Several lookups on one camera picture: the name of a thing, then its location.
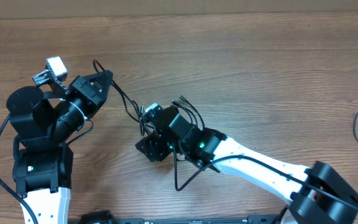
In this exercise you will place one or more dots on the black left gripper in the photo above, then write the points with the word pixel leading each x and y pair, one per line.
pixel 80 88

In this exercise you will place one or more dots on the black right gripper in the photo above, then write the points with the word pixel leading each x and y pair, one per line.
pixel 152 144

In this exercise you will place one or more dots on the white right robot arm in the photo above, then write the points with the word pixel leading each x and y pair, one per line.
pixel 315 194

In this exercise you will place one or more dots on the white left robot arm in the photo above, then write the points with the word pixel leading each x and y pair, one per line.
pixel 45 115

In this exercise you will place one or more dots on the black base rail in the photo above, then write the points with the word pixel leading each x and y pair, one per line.
pixel 107 217

